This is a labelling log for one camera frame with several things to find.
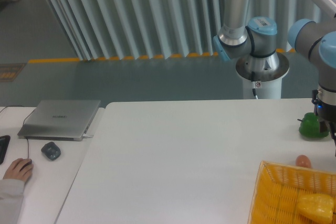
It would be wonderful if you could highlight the grey sleeved forearm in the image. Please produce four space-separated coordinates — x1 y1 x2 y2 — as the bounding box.
1 179 25 223

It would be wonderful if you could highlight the black keyboard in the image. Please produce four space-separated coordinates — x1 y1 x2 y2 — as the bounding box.
0 135 11 164

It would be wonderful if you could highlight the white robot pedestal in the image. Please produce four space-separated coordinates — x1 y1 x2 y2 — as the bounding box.
241 78 282 99

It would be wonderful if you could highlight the dark grey wireless mouse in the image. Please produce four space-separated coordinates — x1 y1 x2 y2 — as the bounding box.
41 142 61 161

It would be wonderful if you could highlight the yellow bell pepper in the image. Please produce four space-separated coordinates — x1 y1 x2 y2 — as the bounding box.
297 194 335 223

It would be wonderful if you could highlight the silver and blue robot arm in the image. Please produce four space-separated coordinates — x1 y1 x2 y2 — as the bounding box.
213 0 335 137

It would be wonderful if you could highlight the black wired mouse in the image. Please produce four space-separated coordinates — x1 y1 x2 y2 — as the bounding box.
20 159 33 172

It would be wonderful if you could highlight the person's hand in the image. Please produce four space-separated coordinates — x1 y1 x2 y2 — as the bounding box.
3 158 34 183

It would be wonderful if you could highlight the green bell pepper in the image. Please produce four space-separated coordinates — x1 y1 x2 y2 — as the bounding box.
297 112 329 141

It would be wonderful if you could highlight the yellow woven basket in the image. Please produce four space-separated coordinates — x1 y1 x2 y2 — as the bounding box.
248 161 335 223

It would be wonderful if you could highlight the silver closed laptop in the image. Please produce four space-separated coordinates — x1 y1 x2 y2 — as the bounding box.
17 100 100 141

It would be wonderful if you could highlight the brown egg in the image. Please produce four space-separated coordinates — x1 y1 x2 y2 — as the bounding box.
295 155 312 168

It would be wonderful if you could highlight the black mouse cable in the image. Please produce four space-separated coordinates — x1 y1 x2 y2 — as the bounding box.
0 104 36 161

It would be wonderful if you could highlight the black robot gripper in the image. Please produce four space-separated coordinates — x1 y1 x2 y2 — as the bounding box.
311 88 335 133

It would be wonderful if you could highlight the white pleated curtain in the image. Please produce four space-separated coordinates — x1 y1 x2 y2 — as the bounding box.
48 0 328 60

